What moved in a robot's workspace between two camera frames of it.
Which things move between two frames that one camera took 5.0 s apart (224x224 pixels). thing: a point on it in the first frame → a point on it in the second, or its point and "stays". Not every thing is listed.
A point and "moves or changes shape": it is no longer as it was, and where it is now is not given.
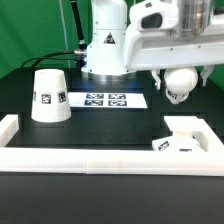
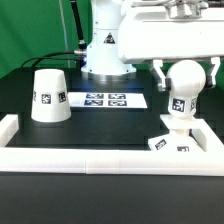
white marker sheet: [107, 100] stays
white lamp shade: [50, 103] stays
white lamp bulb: [179, 82] moves or changes shape
